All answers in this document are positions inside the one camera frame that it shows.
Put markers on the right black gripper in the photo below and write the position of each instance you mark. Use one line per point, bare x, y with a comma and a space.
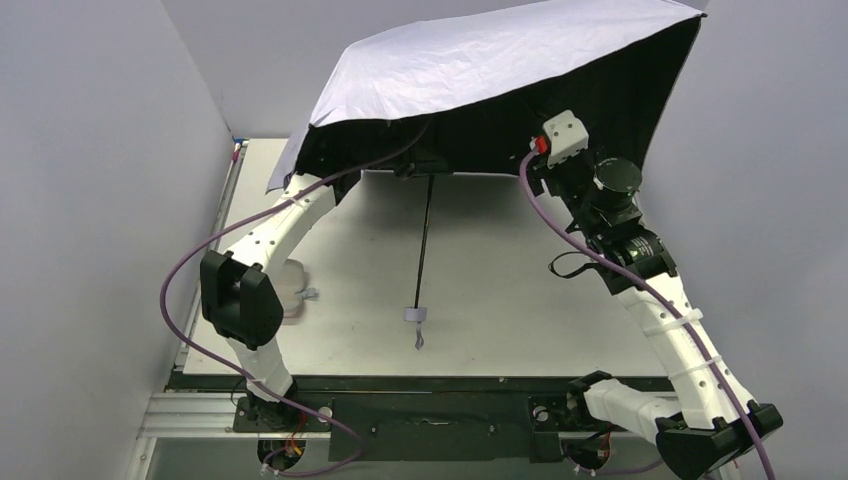
553, 177

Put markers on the lavender folding umbrella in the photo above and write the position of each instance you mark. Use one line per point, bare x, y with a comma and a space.
468, 94

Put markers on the pink umbrella case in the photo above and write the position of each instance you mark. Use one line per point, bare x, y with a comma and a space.
291, 283

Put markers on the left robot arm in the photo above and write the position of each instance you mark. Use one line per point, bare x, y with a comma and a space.
238, 296

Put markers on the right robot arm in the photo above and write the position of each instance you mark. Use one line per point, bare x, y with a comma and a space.
714, 419

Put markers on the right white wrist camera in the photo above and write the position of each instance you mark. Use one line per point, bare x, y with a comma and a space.
564, 136

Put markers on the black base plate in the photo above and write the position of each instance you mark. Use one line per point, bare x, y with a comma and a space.
553, 434

